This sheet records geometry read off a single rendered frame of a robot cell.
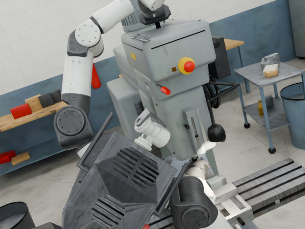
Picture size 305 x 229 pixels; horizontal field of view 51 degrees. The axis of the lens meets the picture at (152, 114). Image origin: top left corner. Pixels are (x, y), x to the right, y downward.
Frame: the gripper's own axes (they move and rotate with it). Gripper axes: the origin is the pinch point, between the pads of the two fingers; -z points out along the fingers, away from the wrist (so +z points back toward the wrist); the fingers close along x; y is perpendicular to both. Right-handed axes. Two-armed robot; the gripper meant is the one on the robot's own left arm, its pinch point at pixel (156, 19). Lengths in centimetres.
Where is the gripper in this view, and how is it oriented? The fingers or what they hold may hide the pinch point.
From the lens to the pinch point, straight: 136.8
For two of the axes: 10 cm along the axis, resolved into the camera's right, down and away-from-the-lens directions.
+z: -1.5, -1.3, -9.8
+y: -2.4, -9.6, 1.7
